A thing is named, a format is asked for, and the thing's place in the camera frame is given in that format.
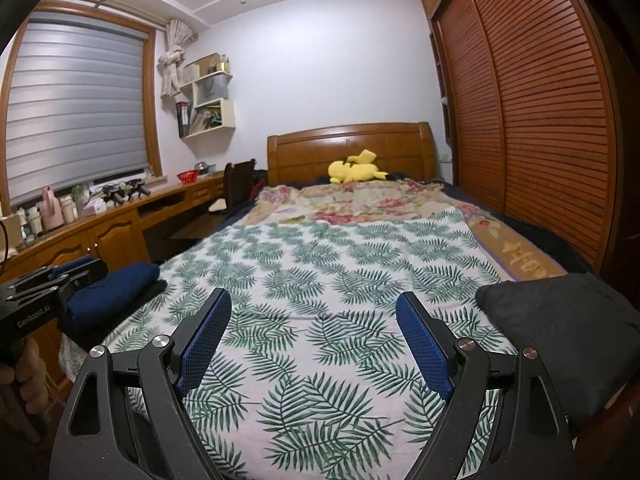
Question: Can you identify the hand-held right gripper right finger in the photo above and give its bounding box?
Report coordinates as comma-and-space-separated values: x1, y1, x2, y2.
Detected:
396, 291, 576, 480

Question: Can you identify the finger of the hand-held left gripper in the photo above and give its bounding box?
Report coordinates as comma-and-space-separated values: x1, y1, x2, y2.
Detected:
10, 266, 109, 306
9, 255, 101, 286

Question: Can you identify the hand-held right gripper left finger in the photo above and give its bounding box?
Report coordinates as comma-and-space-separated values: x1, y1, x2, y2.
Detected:
50, 287, 233, 480

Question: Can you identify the blue blazer jacket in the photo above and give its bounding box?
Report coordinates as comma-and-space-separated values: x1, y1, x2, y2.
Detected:
65, 261, 162, 331

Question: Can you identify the person's left hand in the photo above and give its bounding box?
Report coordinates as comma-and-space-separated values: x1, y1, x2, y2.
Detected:
15, 336, 55, 408

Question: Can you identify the wooden desk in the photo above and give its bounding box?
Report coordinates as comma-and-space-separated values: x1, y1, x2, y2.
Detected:
0, 170, 226, 396

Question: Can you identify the row of cosmetic bottles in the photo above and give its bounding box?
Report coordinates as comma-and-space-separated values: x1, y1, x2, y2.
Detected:
12, 185, 91, 248

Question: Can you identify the pink jug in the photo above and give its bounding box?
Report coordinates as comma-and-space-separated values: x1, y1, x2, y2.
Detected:
41, 186, 65, 229

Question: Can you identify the leaf print bed sheet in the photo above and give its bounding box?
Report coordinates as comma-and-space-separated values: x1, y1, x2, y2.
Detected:
60, 207, 531, 480

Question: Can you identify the dark grey clothing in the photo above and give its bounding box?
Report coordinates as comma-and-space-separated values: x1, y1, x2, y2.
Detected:
475, 272, 640, 431

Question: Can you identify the grey window blind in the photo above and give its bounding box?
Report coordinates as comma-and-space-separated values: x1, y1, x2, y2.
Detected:
5, 20, 151, 206

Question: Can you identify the floral quilt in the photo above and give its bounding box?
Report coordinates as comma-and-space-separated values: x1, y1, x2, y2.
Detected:
240, 177, 568, 281

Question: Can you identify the dark wooden chair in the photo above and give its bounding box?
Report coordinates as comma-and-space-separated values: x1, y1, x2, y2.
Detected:
207, 159, 258, 216

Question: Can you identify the yellow plush toy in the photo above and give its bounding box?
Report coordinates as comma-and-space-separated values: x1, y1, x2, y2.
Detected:
327, 149, 390, 185

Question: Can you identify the row of books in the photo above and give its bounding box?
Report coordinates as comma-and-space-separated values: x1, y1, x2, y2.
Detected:
177, 101, 221, 137

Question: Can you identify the wooden bed headboard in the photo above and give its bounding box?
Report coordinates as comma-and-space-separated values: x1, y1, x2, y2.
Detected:
266, 121, 438, 188

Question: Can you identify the grey paper bag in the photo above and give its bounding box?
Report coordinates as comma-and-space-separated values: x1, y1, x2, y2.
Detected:
197, 76, 230, 102

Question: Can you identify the tied beige curtain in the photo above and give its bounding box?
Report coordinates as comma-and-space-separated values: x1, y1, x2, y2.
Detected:
158, 19, 198, 98

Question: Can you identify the beige box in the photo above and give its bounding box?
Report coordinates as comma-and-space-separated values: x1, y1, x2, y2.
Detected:
182, 54, 221, 83

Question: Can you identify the wooden louvred wardrobe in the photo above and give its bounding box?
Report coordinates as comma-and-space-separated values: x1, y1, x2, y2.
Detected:
417, 0, 626, 273

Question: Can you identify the wooden door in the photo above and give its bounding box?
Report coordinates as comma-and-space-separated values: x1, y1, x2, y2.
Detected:
590, 15, 640, 281

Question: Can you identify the brass curtain rod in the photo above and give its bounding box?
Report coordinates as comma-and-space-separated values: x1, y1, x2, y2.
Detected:
47, 0, 168, 26

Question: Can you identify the wooden window frame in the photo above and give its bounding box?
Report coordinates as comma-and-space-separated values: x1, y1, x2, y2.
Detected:
0, 0, 163, 216

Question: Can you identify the white wall shelf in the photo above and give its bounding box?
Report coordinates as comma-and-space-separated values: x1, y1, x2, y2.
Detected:
176, 52, 236, 139

